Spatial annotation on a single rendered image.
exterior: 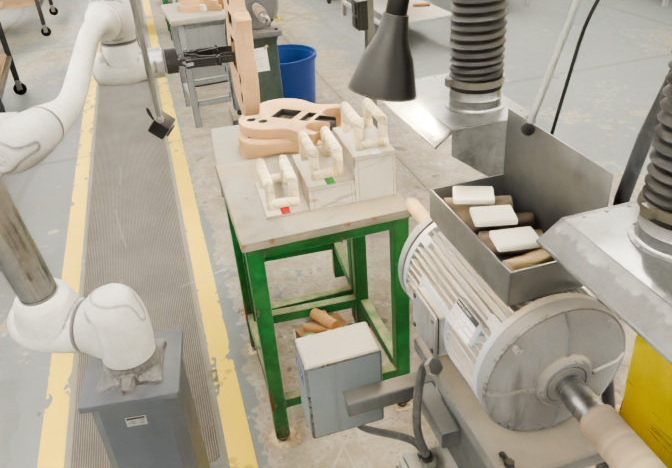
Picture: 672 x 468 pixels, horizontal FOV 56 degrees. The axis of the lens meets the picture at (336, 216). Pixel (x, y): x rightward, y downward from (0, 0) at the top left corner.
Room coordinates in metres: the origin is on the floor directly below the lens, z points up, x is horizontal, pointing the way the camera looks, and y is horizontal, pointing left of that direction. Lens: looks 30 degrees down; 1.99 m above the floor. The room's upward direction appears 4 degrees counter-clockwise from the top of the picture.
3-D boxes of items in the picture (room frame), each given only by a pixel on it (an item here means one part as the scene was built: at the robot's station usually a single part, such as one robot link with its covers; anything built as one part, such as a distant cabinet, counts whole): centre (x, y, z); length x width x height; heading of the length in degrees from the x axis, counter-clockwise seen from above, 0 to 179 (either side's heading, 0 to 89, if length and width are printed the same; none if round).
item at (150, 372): (1.39, 0.63, 0.73); 0.22 x 0.18 x 0.06; 7
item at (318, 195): (1.99, 0.04, 0.98); 0.27 x 0.16 x 0.09; 14
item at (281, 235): (2.03, 0.10, 0.55); 0.62 x 0.58 x 0.76; 15
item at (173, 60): (1.90, 0.43, 1.46); 0.09 x 0.08 x 0.07; 103
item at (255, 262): (1.70, 0.27, 0.45); 0.05 x 0.05 x 0.90; 15
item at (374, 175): (2.02, -0.11, 1.02); 0.27 x 0.15 x 0.17; 14
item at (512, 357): (0.89, -0.27, 1.25); 0.41 x 0.27 x 0.26; 15
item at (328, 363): (0.91, -0.02, 0.99); 0.24 x 0.21 x 0.26; 15
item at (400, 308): (1.83, -0.21, 0.45); 0.05 x 0.05 x 0.90; 15
